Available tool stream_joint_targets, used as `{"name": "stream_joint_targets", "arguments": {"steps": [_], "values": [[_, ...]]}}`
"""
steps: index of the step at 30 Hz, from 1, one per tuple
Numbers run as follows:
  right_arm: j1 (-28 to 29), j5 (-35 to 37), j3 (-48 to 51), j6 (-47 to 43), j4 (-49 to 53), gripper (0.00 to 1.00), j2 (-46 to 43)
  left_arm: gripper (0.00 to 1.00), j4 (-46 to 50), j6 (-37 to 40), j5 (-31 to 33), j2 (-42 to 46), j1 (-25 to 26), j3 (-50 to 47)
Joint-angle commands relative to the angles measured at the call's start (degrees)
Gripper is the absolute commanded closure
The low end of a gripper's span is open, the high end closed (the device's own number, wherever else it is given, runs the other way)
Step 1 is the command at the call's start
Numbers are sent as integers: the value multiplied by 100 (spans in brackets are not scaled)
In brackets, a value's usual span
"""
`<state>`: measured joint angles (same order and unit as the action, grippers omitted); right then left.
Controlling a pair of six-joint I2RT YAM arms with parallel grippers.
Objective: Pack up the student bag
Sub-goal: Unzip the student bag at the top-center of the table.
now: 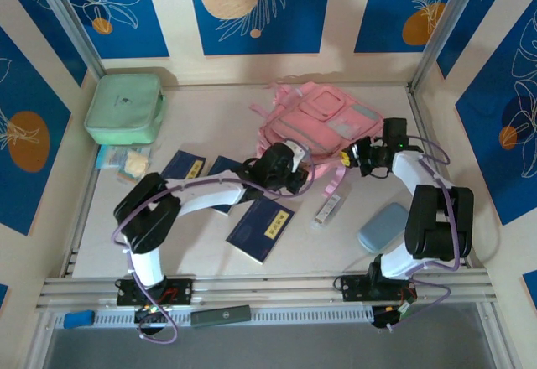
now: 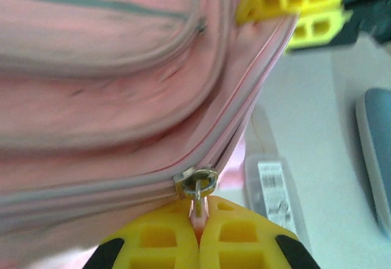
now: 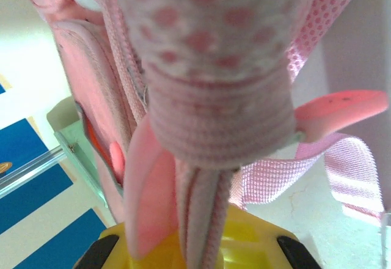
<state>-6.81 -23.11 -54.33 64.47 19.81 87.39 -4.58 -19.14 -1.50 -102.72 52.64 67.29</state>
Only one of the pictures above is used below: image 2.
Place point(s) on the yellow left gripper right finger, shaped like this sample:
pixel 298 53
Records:
pixel 244 238

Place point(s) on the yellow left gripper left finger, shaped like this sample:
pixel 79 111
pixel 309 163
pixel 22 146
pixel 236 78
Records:
pixel 159 238

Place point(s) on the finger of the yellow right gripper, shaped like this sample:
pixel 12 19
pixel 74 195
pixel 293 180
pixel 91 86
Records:
pixel 319 27
pixel 275 1

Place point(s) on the blue-grey pencil case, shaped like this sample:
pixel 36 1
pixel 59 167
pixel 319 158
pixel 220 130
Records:
pixel 378 159

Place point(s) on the pink student backpack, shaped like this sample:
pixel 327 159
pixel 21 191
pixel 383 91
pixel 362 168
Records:
pixel 91 98

